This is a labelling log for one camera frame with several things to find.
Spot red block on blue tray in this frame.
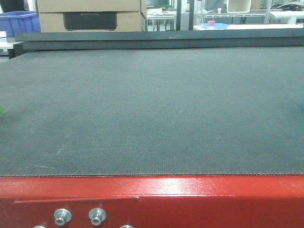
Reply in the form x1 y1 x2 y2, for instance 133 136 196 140
208 20 216 26

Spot silver bolt right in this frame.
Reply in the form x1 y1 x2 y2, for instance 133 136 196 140
89 208 107 226

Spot silver bolt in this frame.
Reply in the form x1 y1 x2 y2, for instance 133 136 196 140
54 209 72 226
89 208 107 226

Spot silver bolt left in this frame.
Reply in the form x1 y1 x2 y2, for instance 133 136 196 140
54 209 72 226

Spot cardboard box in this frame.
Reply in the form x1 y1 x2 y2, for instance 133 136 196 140
37 0 147 32

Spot blue plastic crate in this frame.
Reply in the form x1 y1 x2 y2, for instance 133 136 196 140
0 11 41 38

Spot red conveyor frame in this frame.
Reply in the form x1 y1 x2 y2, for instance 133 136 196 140
0 175 304 228

